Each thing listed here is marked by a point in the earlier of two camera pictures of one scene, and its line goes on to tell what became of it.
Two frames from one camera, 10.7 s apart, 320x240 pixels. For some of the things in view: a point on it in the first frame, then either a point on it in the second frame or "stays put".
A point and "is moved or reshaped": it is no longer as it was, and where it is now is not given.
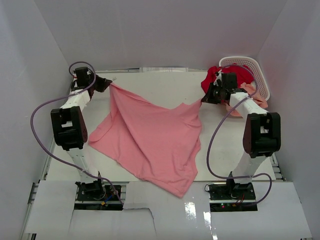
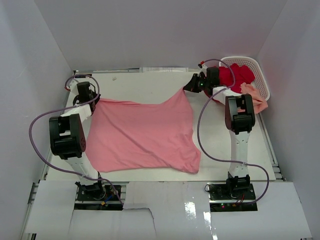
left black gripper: (104, 83) → (96, 99)
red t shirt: (243, 75) stays put
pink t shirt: (159, 145) is moved or reshaped
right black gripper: (208, 98) → (191, 86)
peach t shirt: (250, 90) stays put
